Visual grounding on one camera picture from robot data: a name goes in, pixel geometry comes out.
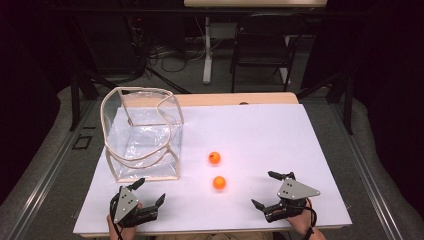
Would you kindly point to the white board sheet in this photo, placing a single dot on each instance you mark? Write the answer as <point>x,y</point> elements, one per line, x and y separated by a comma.
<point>266,140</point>

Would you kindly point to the black metal stand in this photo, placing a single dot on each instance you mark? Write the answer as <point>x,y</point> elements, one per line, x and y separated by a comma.
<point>75,100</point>
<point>348,106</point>

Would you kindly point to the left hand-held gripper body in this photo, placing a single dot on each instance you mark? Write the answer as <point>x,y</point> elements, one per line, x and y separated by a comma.
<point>125,203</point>

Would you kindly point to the black tripod leg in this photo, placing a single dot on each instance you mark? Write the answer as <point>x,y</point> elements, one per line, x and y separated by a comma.
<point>166,80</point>

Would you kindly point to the transparent bag with beige trim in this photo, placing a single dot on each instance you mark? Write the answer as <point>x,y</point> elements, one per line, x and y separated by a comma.
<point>143,143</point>

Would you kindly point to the black folding chair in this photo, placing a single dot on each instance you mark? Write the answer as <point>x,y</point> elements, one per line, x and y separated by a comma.
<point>260,46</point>

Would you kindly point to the orange ping pong ball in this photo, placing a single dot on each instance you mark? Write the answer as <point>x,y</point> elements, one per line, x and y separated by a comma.
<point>214,157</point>
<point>219,182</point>

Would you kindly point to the white desk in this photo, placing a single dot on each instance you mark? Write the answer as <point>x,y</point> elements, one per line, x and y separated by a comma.
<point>207,50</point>

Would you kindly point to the person's right hand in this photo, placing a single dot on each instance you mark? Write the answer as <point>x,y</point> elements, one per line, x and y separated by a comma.
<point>303,221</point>

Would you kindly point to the person's lap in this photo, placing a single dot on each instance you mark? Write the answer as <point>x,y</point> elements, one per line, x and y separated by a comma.
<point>216,237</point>

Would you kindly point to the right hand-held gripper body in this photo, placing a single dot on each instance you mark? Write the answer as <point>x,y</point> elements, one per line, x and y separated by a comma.
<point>293,190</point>

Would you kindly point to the person's left hand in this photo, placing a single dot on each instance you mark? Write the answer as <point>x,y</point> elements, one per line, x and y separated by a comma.
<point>123,233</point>

